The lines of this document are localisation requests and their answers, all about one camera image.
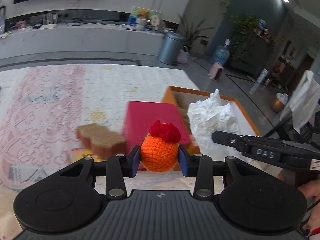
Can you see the grey metal trash bin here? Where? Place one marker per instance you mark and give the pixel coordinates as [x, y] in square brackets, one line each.
[171, 47]

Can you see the white hanging cloth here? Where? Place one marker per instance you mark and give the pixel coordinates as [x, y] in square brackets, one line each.
[302, 100]

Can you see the orange cardboard box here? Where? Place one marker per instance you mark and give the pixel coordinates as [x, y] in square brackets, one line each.
[246, 120]

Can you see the teddy bear gift bouquet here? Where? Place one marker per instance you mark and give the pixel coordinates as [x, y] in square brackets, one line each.
[145, 17]

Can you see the small pink container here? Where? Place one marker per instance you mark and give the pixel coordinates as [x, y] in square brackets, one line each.
[216, 71]

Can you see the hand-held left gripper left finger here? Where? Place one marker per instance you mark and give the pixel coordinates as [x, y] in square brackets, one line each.
[135, 161]

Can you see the white marble television console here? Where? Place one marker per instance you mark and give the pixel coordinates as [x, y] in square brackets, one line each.
[75, 42]

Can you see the yellow snack packet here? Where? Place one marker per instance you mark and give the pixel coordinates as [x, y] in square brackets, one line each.
[77, 153]

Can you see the trailing green plant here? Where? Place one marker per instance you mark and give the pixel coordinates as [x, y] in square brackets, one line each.
[243, 27]

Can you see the golden pot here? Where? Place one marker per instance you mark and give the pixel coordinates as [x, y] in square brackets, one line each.
[277, 105]

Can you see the pink woven basket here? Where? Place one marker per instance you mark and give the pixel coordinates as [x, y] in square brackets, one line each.
[183, 56]

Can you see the red box of pink balls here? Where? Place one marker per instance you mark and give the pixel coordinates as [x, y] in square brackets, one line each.
[150, 115]

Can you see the tall leafy potted plant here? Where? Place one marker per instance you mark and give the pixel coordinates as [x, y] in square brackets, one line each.
[195, 32]

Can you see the blue water jug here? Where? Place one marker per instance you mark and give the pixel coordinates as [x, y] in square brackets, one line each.
[221, 53]

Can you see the white router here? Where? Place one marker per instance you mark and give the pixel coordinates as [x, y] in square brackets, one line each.
[50, 18]

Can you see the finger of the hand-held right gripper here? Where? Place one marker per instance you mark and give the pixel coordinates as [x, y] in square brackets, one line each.
[250, 146]

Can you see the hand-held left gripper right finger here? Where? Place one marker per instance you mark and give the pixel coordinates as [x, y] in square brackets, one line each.
[182, 161]

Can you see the lace tablecloth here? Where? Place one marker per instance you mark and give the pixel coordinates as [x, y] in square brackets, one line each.
[37, 105]

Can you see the dark cabinet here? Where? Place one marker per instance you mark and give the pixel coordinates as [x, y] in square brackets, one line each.
[252, 57]

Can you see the white tissue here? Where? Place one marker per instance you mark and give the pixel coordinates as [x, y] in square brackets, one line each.
[212, 120]

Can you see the orange crochet fruit toy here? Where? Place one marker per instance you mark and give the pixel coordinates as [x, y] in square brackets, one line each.
[158, 152]

